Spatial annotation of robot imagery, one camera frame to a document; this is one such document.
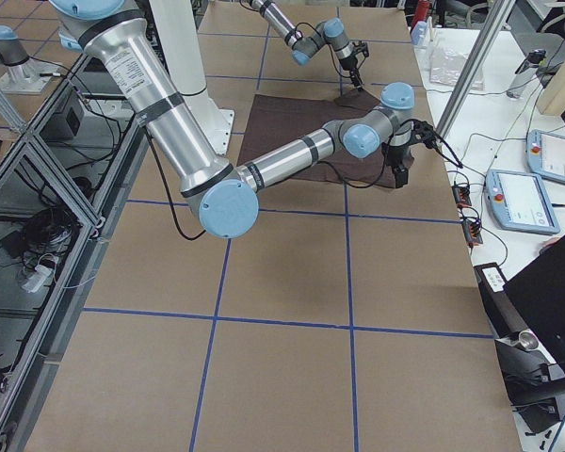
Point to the teach pendant near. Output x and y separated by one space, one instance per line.
519 202

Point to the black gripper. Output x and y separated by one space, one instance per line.
350 66
396 154

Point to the aluminium frame post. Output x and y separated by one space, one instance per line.
498 14

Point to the clear plastic bag sheet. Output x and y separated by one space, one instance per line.
446 65

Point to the aluminium frame rail structure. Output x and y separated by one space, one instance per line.
63 184

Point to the teach pendant far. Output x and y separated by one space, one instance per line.
545 155

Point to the dark brown t-shirt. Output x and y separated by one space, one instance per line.
286 136

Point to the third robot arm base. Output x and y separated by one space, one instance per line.
24 74

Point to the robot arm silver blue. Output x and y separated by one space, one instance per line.
223 197
306 40

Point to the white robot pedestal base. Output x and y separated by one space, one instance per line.
177 31

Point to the teach pendant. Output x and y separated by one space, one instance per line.
545 155
519 202

